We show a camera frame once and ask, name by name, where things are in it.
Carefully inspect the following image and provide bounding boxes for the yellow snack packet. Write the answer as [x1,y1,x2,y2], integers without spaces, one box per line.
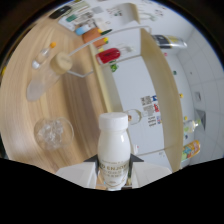
[181,139,202,162]

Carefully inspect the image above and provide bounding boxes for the blue and white cup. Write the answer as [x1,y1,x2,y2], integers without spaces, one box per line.
[74,23,96,36]

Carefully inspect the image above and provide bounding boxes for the black handled kettle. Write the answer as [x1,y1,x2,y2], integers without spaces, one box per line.
[49,5,72,19]

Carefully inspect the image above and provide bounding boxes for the wooden two-tier shelf rack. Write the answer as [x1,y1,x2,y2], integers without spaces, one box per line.
[68,24,184,168]

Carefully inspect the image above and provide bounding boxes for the white tray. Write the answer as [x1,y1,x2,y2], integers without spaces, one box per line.
[59,1,92,32]

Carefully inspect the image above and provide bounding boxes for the clear bottle wooden lid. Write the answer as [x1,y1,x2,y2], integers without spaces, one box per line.
[26,52,74,102]

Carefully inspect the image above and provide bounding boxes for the glass cup with ice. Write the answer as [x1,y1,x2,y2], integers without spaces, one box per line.
[33,116,75,152]

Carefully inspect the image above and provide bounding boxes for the orange storage basket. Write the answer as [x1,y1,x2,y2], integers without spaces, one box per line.
[82,27,109,48]

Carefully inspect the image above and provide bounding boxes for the black snack bag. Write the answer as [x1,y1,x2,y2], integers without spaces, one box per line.
[151,34,188,50]

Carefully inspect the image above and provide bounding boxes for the red liquid bottle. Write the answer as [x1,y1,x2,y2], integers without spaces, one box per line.
[95,47,122,65]

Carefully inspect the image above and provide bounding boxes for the wooden wall shelf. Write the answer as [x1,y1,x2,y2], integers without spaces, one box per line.
[114,2,142,25]

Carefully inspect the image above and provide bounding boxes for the white milk bottle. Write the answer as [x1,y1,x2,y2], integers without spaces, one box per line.
[97,112,132,191]

